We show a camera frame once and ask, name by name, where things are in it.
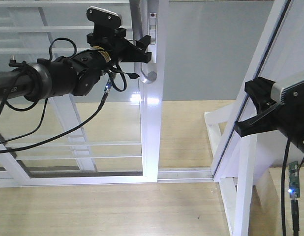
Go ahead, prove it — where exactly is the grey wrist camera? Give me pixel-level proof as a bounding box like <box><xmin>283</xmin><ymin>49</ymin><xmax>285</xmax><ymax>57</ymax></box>
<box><xmin>244</xmin><ymin>76</ymin><xmax>304</xmax><ymax>113</ymax></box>
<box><xmin>86</xmin><ymin>6</ymin><xmax>122</xmax><ymax>38</ymax></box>

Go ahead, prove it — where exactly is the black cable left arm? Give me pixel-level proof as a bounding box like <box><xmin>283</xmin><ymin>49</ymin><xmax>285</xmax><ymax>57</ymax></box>
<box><xmin>0</xmin><ymin>37</ymin><xmax>140</xmax><ymax>155</ymax></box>

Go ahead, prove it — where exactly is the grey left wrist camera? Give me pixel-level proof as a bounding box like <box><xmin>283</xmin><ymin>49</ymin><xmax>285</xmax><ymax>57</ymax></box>
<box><xmin>86</xmin><ymin>6</ymin><xmax>122</xmax><ymax>38</ymax></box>

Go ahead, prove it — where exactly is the white framed sliding glass door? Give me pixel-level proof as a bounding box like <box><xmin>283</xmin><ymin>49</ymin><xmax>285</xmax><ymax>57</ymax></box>
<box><xmin>0</xmin><ymin>0</ymin><xmax>167</xmax><ymax>189</ymax></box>

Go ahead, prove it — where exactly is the light wooden base board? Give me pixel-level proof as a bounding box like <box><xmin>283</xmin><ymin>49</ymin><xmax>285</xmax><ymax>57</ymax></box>
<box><xmin>0</xmin><ymin>100</ymin><xmax>229</xmax><ymax>236</ymax></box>

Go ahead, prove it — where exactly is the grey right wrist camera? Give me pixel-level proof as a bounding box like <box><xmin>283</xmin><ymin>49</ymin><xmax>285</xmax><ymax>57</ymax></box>
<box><xmin>244</xmin><ymin>76</ymin><xmax>304</xmax><ymax>113</ymax></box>

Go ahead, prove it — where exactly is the fixed white framed glass panel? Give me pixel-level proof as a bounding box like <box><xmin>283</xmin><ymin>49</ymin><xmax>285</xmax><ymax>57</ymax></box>
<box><xmin>0</xmin><ymin>4</ymin><xmax>98</xmax><ymax>173</ymax></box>

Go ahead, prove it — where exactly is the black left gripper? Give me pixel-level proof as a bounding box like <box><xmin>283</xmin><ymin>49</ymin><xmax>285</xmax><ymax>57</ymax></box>
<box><xmin>87</xmin><ymin>28</ymin><xmax>152</xmax><ymax>69</ymax></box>

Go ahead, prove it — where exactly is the white triangular support bracket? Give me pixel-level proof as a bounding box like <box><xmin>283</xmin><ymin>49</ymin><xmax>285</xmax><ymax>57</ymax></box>
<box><xmin>219</xmin><ymin>134</ymin><xmax>257</xmax><ymax>236</ymax></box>

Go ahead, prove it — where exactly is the light wooden box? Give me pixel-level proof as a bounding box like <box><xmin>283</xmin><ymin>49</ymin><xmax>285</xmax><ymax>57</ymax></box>
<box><xmin>249</xmin><ymin>166</ymin><xmax>304</xmax><ymax>236</ymax></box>

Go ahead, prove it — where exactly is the green circuit board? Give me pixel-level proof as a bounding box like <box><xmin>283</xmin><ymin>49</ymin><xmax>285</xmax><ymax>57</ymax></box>
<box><xmin>288</xmin><ymin>161</ymin><xmax>300</xmax><ymax>200</ymax></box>

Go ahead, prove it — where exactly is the white door frame post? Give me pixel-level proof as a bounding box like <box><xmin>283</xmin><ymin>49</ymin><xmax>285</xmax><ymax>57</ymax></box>
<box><xmin>212</xmin><ymin>0</ymin><xmax>304</xmax><ymax>180</ymax></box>

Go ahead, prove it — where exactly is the white door lock plate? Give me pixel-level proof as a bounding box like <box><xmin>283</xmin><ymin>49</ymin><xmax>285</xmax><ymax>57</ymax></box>
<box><xmin>148</xmin><ymin>12</ymin><xmax>157</xmax><ymax>44</ymax></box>

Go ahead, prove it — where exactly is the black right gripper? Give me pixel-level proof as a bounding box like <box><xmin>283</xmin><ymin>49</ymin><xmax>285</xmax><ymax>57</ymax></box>
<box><xmin>234</xmin><ymin>98</ymin><xmax>304</xmax><ymax>148</ymax></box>

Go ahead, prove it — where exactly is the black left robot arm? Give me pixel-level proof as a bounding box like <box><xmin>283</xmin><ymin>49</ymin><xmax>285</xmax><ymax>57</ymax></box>
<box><xmin>0</xmin><ymin>27</ymin><xmax>152</xmax><ymax>102</ymax></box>

